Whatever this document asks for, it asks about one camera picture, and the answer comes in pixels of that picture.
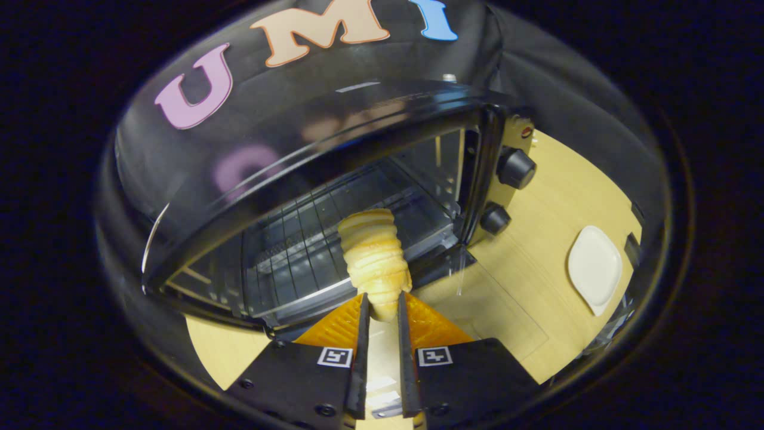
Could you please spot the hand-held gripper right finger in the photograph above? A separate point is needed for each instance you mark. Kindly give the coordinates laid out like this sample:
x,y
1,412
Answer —
x,y
406,358

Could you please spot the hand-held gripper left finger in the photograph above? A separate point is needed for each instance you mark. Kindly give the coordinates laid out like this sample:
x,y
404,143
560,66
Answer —
x,y
360,358

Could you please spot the golden croissant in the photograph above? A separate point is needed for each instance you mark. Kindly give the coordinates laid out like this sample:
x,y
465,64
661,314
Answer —
x,y
376,257

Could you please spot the black toaster oven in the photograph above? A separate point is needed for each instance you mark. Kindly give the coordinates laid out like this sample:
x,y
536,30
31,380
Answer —
x,y
268,137

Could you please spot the white plate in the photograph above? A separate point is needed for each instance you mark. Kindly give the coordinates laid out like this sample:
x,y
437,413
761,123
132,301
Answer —
x,y
594,269

